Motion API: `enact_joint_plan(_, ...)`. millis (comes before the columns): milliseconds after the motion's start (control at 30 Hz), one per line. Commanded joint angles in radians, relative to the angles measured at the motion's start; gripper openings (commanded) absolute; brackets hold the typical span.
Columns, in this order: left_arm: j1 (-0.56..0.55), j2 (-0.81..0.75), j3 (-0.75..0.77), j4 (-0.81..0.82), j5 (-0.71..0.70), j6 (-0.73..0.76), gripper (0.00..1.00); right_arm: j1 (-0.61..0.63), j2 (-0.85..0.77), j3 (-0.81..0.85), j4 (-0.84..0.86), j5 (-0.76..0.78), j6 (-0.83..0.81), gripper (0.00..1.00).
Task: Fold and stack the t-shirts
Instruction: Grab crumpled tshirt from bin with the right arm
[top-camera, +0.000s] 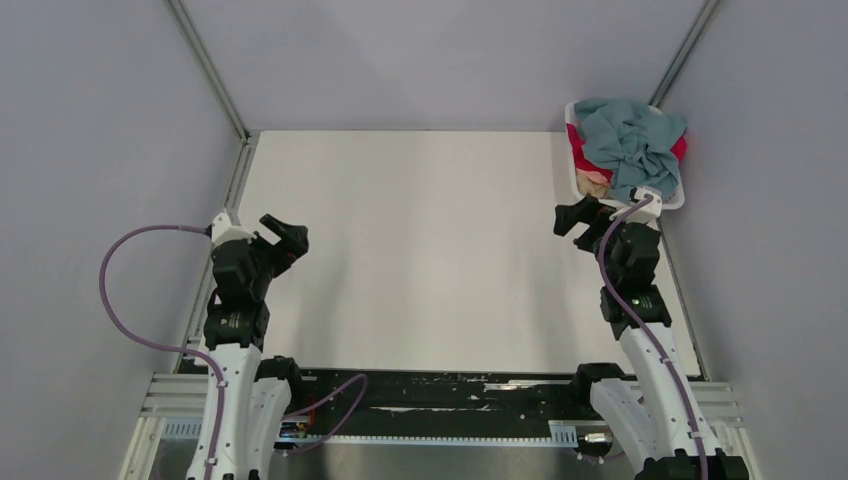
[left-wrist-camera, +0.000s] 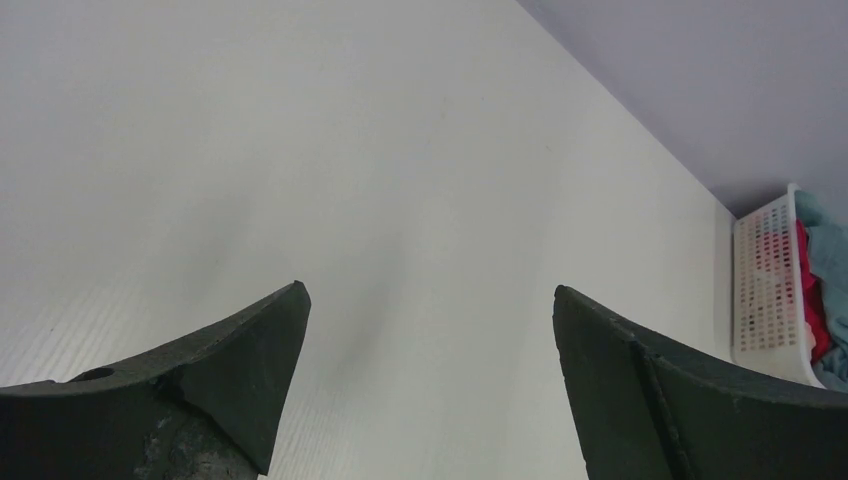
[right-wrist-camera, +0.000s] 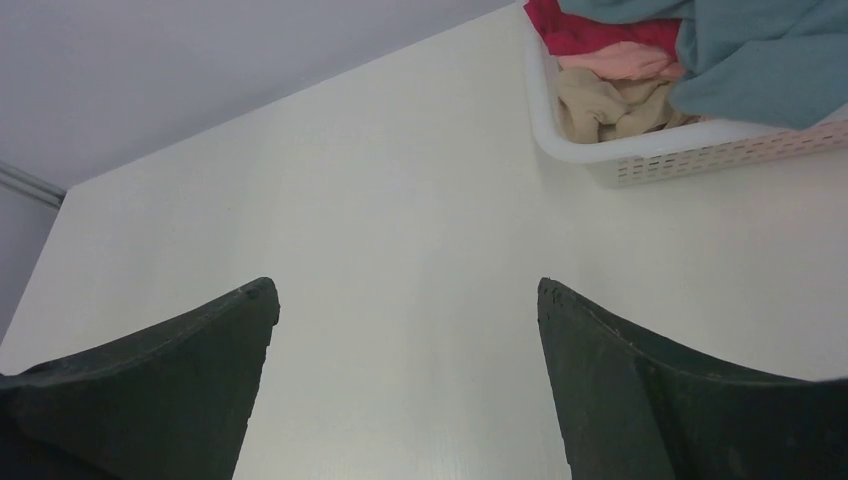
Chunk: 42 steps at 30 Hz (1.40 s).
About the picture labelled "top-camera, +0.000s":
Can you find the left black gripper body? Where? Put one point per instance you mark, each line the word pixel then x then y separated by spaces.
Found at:
pixel 262 259

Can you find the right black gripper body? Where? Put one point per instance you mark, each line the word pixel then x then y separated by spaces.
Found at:
pixel 611 268

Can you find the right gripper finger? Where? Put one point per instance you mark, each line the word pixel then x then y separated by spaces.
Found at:
pixel 585 211
pixel 589 240

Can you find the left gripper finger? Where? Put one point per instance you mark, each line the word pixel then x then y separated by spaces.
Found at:
pixel 284 255
pixel 289 234

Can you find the blue-grey t shirt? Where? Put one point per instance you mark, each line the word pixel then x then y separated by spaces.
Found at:
pixel 634 142

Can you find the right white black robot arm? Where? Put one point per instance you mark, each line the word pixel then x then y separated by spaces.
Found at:
pixel 661 429

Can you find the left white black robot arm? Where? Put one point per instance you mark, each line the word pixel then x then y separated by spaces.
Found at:
pixel 247 394

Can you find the beige t shirt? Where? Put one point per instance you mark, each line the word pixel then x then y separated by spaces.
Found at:
pixel 592 183

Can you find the white plastic laundry basket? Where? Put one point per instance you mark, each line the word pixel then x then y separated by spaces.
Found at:
pixel 675 202

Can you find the red t shirt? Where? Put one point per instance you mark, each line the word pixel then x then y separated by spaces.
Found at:
pixel 679 150

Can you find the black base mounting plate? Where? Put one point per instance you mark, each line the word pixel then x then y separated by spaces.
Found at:
pixel 396 403

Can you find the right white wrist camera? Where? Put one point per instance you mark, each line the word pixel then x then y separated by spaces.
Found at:
pixel 645 207

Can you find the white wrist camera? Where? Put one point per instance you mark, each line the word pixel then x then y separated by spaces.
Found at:
pixel 645 207
pixel 226 227

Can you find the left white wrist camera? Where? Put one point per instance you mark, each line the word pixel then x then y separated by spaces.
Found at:
pixel 226 227

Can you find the aluminium frame rail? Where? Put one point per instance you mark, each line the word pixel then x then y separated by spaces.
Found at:
pixel 184 395

